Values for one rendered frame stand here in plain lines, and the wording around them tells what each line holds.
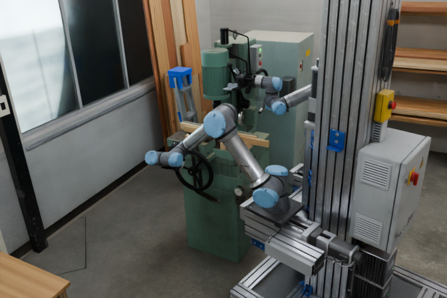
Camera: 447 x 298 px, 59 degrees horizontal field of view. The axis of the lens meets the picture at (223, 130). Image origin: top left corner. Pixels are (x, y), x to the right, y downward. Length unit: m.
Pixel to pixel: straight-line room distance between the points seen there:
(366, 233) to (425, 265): 1.28
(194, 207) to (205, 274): 0.47
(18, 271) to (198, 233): 1.23
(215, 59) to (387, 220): 1.32
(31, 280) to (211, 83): 1.49
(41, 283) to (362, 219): 1.64
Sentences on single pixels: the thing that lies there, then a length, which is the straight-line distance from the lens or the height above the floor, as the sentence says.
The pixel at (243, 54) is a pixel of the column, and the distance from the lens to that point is 2.66.
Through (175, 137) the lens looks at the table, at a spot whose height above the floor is 0.90.
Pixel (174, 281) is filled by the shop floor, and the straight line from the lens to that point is 2.93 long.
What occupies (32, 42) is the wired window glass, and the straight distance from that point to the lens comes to 3.25.
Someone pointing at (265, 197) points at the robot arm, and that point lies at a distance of 1.88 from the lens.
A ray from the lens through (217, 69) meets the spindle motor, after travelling 2.48.
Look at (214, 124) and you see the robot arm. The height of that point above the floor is 1.34.
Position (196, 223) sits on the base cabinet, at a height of 0.25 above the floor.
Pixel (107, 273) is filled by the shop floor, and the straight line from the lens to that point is 3.11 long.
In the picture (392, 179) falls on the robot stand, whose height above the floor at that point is 1.14.
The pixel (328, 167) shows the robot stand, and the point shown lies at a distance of 2.01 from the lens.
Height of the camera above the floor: 2.03
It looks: 23 degrees down
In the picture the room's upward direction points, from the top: 2 degrees counter-clockwise
